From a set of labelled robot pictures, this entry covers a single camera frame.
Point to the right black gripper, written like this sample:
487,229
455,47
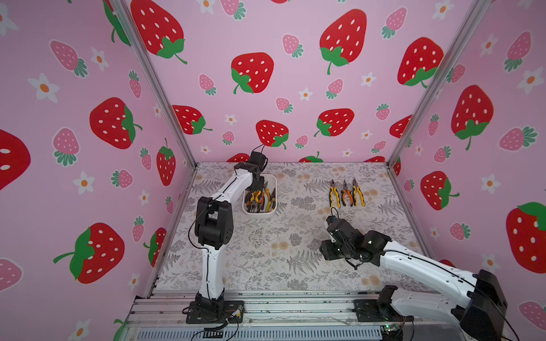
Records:
331,249

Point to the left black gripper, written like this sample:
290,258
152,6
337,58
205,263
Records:
260,184

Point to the white plastic storage box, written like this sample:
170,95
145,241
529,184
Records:
261,203

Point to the orange black Greener pliers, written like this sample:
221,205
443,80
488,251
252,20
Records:
347,197

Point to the yellow black combination pliers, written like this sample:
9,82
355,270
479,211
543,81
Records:
358,194

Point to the yellow black flat-nose pliers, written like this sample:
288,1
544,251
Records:
334,197

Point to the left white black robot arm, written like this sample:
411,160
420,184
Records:
214,226

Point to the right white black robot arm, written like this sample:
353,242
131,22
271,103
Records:
474,303

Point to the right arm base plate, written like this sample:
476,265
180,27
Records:
371,311

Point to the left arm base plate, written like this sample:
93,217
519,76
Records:
223,312

